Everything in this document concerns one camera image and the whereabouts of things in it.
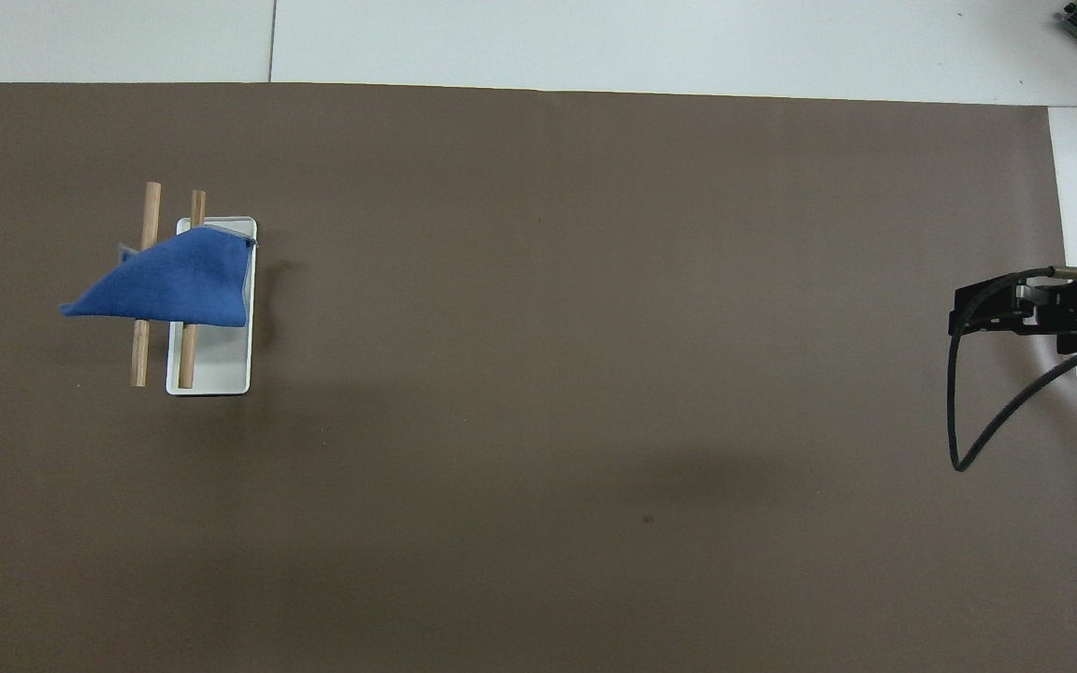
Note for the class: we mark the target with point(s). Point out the blue towel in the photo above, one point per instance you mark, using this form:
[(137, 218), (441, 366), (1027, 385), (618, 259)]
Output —
[(188, 280)]

